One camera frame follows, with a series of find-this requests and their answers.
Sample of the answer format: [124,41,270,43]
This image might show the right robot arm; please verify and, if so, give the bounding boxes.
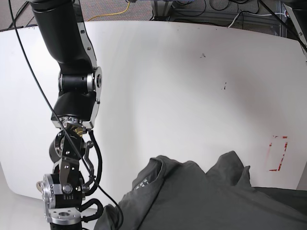
[30,0,103,230]

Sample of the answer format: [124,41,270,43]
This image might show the red tape rectangle marking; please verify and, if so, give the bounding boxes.
[266,136,288,172]

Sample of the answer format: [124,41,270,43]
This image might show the yellow cable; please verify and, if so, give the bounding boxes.
[86,0,131,22]

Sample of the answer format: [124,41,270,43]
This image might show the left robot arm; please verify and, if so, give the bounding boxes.
[282,0,307,57]

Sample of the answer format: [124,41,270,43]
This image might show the white cable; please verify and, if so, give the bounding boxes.
[227,10,288,28]

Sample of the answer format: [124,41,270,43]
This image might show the left table cable grommet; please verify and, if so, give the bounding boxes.
[36,181,44,193]

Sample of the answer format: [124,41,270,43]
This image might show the dark grey t-shirt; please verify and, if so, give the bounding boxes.
[95,151,307,230]

